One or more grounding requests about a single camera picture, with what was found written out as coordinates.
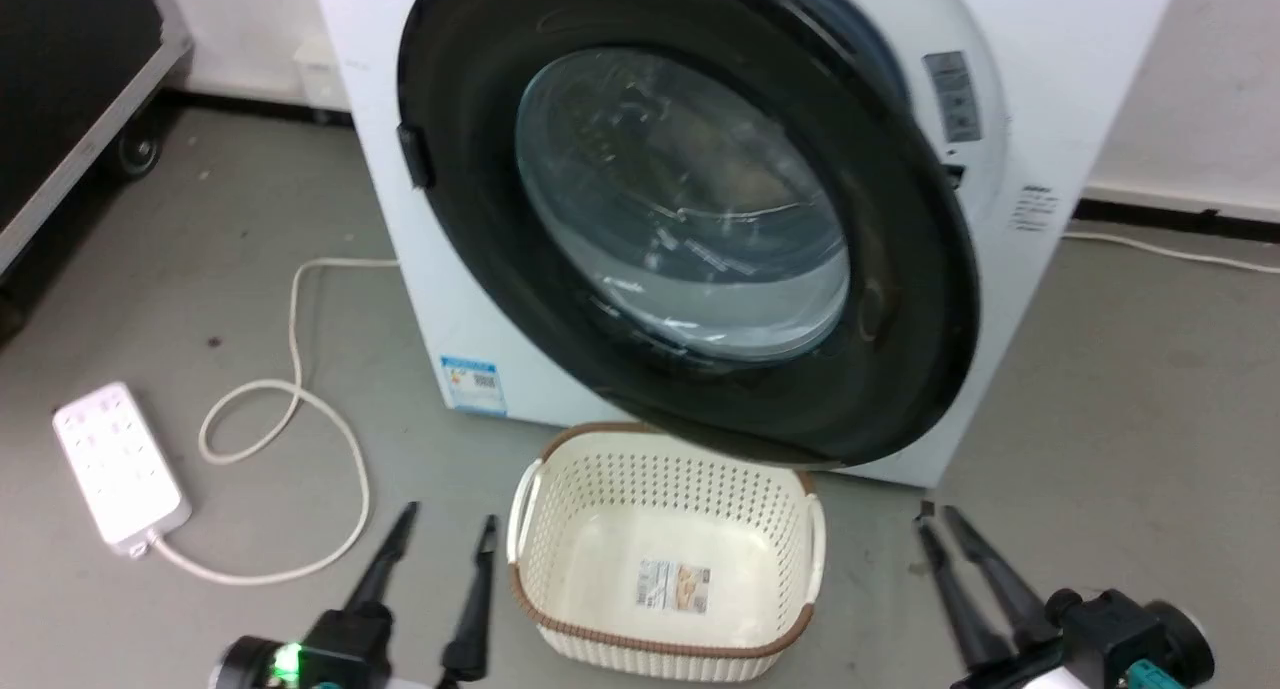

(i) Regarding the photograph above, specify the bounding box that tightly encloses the white perforated basket brown rim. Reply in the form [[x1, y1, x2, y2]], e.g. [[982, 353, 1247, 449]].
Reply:
[[506, 422, 827, 683]]

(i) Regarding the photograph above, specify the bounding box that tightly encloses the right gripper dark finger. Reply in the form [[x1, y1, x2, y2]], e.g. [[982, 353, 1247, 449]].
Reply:
[[944, 505, 1060, 651], [917, 521, 1014, 671]]

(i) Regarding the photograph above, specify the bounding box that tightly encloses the blue energy label sticker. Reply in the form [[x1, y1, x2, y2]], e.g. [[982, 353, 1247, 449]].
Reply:
[[440, 355, 509, 418]]

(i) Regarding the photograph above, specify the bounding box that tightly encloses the paper product label in basket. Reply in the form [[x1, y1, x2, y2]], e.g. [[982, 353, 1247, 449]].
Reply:
[[637, 558, 712, 614]]

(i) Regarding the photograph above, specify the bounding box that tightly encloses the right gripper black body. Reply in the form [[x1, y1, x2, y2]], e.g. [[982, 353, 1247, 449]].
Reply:
[[948, 587, 1217, 689]]

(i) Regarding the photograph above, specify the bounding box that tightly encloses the black text sticker on washer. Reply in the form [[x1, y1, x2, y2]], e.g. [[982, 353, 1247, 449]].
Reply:
[[1009, 183, 1062, 236]]

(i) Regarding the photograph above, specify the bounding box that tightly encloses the grey label plate on washer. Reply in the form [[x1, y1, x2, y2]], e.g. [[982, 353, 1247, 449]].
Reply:
[[921, 50, 984, 144]]

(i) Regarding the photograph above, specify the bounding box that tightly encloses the thin white floor cable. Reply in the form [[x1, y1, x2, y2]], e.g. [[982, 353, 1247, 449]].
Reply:
[[1061, 230, 1280, 275]]

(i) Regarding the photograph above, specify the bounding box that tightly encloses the white power strip cable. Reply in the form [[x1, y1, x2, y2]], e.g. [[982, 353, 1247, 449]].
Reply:
[[148, 257, 401, 585]]

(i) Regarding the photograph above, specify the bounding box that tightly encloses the black caster wheel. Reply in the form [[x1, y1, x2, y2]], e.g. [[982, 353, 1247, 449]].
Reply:
[[114, 127, 167, 181]]

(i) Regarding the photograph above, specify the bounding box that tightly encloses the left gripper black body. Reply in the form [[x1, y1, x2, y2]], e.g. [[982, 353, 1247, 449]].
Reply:
[[214, 603, 395, 689]]

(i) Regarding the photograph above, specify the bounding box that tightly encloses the white power strip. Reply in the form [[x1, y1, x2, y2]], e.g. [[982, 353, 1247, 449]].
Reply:
[[52, 382, 192, 559]]

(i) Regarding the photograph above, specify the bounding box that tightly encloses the black flight case aluminium edge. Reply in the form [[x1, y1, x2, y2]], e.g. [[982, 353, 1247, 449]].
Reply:
[[0, 0, 194, 276]]

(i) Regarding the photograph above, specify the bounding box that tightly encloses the black round glass washer door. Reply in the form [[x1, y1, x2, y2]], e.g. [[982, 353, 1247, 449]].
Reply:
[[397, 0, 981, 468]]

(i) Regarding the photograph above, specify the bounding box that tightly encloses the white front-load washing machine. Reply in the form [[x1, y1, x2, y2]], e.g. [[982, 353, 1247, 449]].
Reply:
[[308, 0, 1186, 490]]

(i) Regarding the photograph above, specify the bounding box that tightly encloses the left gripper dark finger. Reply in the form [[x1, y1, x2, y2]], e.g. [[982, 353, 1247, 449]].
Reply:
[[344, 501, 421, 612], [440, 514, 499, 683]]

